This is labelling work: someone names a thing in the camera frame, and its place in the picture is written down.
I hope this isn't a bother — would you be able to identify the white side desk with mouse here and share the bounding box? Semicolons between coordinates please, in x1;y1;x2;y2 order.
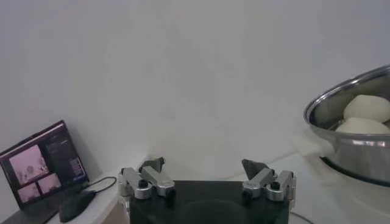
0;170;147;224

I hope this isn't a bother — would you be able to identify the cream electric cooking pot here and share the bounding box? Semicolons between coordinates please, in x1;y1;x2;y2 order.
304;154;390;224

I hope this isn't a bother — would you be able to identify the stainless steel steamer basket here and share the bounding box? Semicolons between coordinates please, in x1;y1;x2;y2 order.
293;64;390;187

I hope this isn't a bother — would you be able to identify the black laptop with pink screen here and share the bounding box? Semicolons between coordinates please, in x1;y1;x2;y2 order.
0;119;90;224

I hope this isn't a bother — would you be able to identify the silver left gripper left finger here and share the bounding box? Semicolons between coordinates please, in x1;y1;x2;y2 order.
118;156;177;201

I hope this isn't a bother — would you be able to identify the dark left wrist cable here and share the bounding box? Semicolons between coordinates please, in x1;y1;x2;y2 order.
288;211;315;224

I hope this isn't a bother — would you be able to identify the white steamed baozi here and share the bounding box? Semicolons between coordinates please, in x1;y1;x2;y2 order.
335;117;390;135
343;94;390;124

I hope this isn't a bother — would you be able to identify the black computer mouse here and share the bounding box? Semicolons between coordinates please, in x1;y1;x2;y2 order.
58;189;98;223

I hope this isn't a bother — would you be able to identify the black mouse cable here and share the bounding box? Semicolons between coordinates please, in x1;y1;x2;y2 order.
80;176;118;194

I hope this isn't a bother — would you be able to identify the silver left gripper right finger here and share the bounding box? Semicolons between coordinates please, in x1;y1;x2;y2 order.
241;158;297;202

